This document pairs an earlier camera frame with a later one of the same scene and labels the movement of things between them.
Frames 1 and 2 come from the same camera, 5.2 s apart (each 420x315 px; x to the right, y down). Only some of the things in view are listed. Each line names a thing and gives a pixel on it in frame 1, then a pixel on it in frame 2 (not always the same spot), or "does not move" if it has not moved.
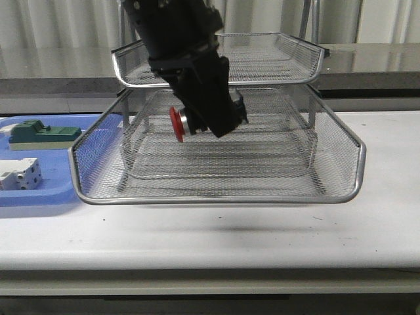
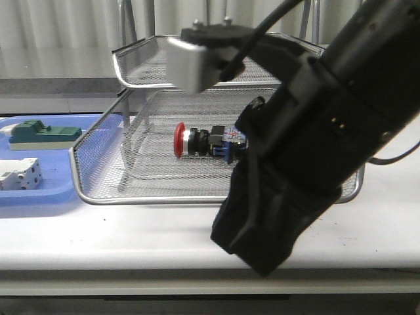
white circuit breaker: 25,174 does not move
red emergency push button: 180,124 to 220,141
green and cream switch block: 32,134 does not move
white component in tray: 6,130 does not move
